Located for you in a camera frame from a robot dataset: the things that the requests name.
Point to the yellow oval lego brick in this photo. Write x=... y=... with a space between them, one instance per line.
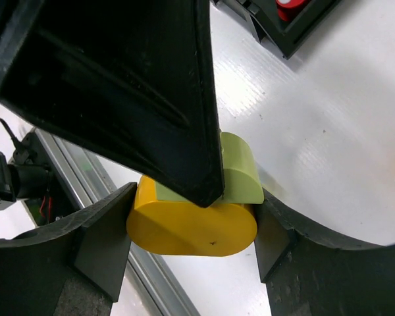
x=183 y=228

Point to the aluminium rail frame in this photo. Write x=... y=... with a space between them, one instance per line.
x=106 y=255

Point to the red flower print lego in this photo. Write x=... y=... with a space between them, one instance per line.
x=288 y=9

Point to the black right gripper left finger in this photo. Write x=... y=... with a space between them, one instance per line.
x=37 y=276

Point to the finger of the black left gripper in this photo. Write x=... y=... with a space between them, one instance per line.
x=129 y=80

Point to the light green curved lego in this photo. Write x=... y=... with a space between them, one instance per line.
x=241 y=180

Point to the black four-compartment sorting tray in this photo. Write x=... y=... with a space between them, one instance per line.
x=263 y=22

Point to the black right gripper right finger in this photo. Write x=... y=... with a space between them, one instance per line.
x=309 y=269

